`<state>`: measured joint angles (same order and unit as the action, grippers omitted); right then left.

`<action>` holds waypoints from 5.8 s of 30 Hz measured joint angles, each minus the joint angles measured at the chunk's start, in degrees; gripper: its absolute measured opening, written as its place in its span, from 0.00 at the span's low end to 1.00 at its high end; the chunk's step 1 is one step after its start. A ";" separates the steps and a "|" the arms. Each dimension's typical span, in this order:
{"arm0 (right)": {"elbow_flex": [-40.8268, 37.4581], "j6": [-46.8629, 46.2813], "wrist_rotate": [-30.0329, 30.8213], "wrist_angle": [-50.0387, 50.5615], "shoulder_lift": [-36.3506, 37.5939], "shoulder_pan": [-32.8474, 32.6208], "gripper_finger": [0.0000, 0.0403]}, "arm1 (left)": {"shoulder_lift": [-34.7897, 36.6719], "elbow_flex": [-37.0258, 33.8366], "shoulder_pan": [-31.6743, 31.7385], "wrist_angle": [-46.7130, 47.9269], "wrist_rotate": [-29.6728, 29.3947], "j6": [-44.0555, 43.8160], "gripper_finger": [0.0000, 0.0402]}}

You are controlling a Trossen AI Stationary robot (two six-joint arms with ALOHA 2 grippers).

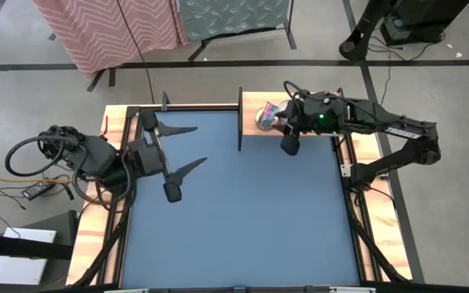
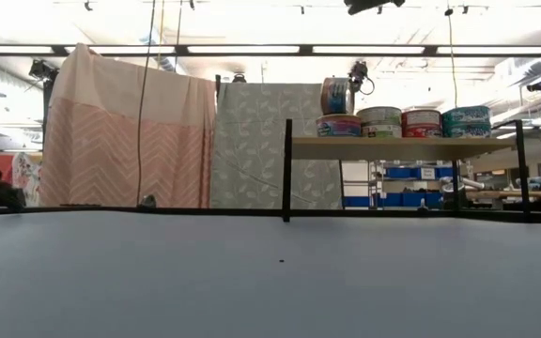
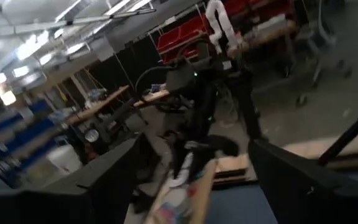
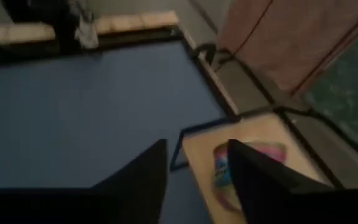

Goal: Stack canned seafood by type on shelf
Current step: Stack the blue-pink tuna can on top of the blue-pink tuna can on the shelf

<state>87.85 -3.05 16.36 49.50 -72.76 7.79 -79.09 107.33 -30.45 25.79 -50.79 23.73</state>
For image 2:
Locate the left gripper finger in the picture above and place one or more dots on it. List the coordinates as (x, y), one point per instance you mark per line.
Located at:
(362, 5)

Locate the red blue label salmon can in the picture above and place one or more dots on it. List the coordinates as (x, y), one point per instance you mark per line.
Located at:
(338, 127)
(337, 96)

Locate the red label seafood can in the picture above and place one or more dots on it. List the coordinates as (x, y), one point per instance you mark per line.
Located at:
(421, 117)
(421, 131)

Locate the long LED light bar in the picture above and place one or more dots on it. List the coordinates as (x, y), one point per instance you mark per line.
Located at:
(270, 50)

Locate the green leaf print curtain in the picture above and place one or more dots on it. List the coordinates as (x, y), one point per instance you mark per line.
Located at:
(261, 150)

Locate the black round ceiling speaker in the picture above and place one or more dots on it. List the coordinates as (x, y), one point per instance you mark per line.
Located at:
(538, 85)

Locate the blue storage bins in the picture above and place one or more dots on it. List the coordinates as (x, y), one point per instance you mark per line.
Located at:
(411, 199)

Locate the wooden workbench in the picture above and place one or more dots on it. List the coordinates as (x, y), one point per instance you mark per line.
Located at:
(510, 193)

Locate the pink chevron curtain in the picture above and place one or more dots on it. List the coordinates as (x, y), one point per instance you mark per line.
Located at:
(129, 141)

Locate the floral print hanging cloth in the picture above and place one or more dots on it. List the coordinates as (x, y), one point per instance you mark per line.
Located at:
(28, 178)

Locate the black overhead camera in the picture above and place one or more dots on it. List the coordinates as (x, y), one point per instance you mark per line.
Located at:
(360, 72)

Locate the wooden shelf black metal frame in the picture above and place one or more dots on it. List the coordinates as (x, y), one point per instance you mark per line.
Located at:
(392, 149)

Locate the black mounted camera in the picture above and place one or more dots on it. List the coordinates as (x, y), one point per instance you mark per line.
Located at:
(42, 70)

